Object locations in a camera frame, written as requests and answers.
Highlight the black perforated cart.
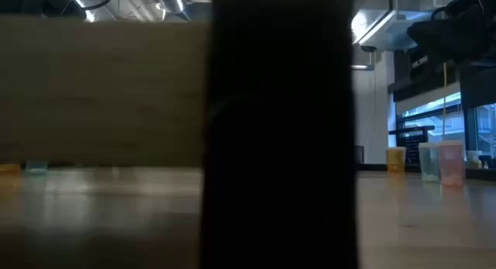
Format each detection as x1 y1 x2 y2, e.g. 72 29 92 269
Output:
388 125 436 166

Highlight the clear teal plastic cup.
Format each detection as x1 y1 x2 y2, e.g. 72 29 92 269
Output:
418 142 442 183

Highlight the linear ceiling light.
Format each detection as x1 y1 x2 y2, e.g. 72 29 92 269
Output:
64 0 96 23

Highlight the large window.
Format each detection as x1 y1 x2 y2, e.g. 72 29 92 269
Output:
394 91 496 158

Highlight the clear pink plastic cup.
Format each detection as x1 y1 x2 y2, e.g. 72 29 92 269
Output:
437 140 466 188

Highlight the white background bottle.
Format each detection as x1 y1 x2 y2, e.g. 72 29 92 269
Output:
466 150 484 170

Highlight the black window blind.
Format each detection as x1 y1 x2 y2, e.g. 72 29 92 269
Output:
459 63 496 109

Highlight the black aluminium table frame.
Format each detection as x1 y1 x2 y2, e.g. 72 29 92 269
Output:
356 162 496 181

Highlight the rectangular silver ceiling duct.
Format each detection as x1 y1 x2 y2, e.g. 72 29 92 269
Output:
350 0 466 53

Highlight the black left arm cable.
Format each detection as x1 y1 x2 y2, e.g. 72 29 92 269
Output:
81 0 117 11

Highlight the yellow hanging cord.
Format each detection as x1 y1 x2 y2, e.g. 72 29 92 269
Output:
442 61 448 142

